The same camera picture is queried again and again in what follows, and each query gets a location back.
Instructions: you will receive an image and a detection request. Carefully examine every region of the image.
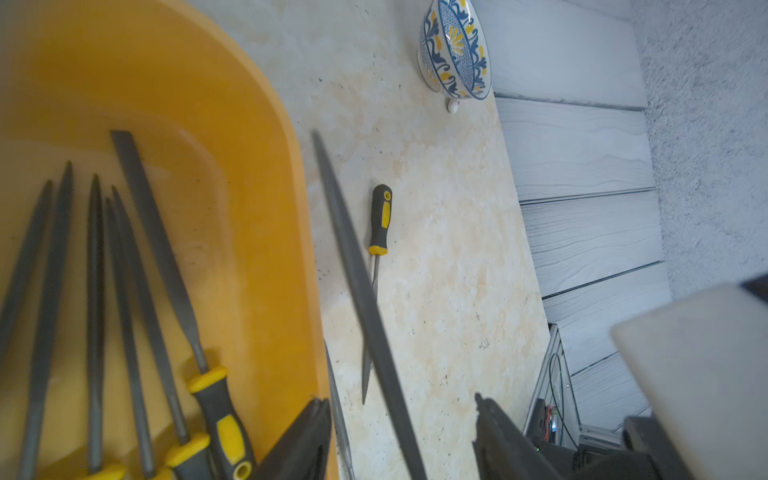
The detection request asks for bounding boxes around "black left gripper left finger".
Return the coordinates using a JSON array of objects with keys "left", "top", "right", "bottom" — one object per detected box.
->
[{"left": 251, "top": 398, "right": 332, "bottom": 480}]

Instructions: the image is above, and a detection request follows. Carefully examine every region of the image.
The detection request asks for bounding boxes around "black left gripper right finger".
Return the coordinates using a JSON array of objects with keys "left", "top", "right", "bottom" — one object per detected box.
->
[{"left": 472, "top": 393, "right": 563, "bottom": 480}]

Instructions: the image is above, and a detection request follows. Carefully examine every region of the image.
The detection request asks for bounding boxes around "file tool black yellow handle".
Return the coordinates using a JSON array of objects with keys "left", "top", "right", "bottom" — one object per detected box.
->
[{"left": 85, "top": 174, "right": 126, "bottom": 479}]

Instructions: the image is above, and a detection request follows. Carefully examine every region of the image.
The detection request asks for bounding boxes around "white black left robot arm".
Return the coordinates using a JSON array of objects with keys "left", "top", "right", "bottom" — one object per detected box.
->
[{"left": 251, "top": 274, "right": 767, "bottom": 479}]

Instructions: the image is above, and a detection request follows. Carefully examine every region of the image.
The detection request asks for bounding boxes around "yellow plastic storage box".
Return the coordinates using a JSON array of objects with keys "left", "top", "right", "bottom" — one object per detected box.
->
[{"left": 1, "top": 1, "right": 328, "bottom": 479}]

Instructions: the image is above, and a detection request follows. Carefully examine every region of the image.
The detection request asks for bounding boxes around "blue yellow patterned bowl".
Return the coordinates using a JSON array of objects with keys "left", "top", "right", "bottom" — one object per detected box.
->
[{"left": 417, "top": 0, "right": 492, "bottom": 101}]

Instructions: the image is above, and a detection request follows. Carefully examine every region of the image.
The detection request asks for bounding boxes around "aluminium front rail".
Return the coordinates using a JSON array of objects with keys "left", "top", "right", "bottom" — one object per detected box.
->
[{"left": 522, "top": 324, "right": 623, "bottom": 452}]

